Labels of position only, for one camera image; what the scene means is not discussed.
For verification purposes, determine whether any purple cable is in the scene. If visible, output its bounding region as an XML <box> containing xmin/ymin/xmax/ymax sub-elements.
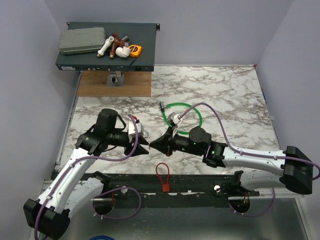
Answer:
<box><xmin>177</xmin><ymin>102</ymin><xmax>320</xmax><ymax>218</ymax></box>
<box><xmin>33</xmin><ymin>113</ymin><xmax>142</xmax><ymax>240</ymax></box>

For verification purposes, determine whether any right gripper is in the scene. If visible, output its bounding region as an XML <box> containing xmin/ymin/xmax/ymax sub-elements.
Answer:
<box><xmin>149</xmin><ymin>126</ymin><xmax>203</xmax><ymax>157</ymax></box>

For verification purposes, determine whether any grey plastic case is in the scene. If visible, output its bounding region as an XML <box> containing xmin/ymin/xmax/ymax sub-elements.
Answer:
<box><xmin>59</xmin><ymin>27</ymin><xmax>106</xmax><ymax>55</ymax></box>

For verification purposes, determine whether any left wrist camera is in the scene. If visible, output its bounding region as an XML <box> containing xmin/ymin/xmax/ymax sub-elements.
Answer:
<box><xmin>128</xmin><ymin>122</ymin><xmax>144</xmax><ymax>138</ymax></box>

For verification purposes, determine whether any dark rack switch box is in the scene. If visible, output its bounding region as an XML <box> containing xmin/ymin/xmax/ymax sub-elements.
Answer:
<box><xmin>55</xmin><ymin>21</ymin><xmax>160</xmax><ymax>72</ymax></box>

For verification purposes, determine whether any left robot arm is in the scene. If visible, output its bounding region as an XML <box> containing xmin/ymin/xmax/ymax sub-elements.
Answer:
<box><xmin>23</xmin><ymin>108</ymin><xmax>149</xmax><ymax>240</ymax></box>

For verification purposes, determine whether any yellow tape measure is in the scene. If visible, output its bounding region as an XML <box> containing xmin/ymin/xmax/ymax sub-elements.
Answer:
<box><xmin>128</xmin><ymin>44</ymin><xmax>143</xmax><ymax>58</ymax></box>

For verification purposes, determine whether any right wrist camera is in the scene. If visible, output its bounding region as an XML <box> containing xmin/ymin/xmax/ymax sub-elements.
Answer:
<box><xmin>167</xmin><ymin>112</ymin><xmax>181</xmax><ymax>136</ymax></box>

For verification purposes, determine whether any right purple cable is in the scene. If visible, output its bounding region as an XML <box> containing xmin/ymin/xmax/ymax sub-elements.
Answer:
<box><xmin>177</xmin><ymin>102</ymin><xmax>320</xmax><ymax>218</ymax></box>

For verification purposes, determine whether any green cable lock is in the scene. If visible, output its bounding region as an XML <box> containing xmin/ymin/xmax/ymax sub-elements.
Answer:
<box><xmin>158</xmin><ymin>101</ymin><xmax>203</xmax><ymax>135</ymax></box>

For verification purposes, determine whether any wooden board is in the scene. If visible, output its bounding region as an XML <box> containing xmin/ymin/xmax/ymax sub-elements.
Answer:
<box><xmin>76</xmin><ymin>71</ymin><xmax>152</xmax><ymax>97</ymax></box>

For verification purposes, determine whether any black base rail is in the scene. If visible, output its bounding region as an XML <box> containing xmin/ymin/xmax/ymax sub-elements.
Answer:
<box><xmin>91</xmin><ymin>171</ymin><xmax>259</xmax><ymax>211</ymax></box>

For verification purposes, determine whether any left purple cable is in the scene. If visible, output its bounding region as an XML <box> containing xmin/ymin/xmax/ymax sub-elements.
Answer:
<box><xmin>33</xmin><ymin>113</ymin><xmax>142</xmax><ymax>240</ymax></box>

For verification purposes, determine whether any grey metal bracket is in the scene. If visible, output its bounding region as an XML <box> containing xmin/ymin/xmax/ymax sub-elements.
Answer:
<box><xmin>106</xmin><ymin>71</ymin><xmax>124</xmax><ymax>87</ymax></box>

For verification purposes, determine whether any white elbow fitting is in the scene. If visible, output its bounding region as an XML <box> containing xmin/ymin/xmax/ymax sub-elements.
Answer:
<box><xmin>115</xmin><ymin>46</ymin><xmax>131</xmax><ymax>58</ymax></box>

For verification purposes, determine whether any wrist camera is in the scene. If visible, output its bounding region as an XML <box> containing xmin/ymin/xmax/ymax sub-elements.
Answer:
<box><xmin>167</xmin><ymin>112</ymin><xmax>181</xmax><ymax>136</ymax></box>
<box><xmin>128</xmin><ymin>122</ymin><xmax>144</xmax><ymax>138</ymax></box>

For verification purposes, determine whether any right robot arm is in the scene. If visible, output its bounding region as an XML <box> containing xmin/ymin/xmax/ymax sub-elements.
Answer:
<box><xmin>149</xmin><ymin>126</ymin><xmax>313</xmax><ymax>196</ymax></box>

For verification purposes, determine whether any red cable lock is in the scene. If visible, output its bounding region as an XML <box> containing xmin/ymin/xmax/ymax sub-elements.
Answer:
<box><xmin>155</xmin><ymin>162</ymin><xmax>171</xmax><ymax>193</ymax></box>

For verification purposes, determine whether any brass padlock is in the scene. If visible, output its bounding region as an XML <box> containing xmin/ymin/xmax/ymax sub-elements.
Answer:
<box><xmin>143</xmin><ymin>129</ymin><xmax>150</xmax><ymax>138</ymax></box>

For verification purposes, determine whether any white pipe fitting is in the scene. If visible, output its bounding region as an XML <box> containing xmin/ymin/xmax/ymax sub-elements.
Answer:
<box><xmin>97</xmin><ymin>36</ymin><xmax>115</xmax><ymax>58</ymax></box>

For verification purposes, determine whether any blue cable coil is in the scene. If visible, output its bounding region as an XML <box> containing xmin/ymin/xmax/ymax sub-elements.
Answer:
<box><xmin>88</xmin><ymin>234</ymin><xmax>115</xmax><ymax>240</ymax></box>

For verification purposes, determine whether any brown pipe fitting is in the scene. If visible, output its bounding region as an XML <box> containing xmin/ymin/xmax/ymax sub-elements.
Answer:
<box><xmin>109</xmin><ymin>32</ymin><xmax>130</xmax><ymax>59</ymax></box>

